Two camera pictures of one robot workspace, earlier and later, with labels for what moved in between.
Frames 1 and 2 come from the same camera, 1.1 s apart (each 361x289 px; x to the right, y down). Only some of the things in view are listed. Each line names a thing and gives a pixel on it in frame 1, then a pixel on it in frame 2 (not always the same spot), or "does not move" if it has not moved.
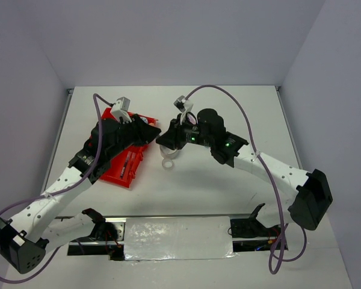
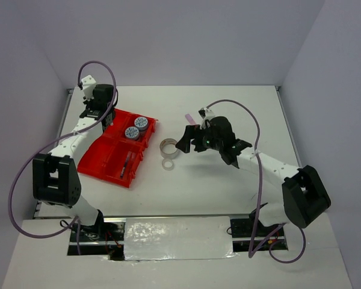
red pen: (125, 165) does not move
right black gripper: (172, 138) -> (184, 144)
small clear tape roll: (168, 164) does not move
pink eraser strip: (191, 119) does not move
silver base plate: (156, 238) does not move
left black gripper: (144, 133) -> (91, 104)
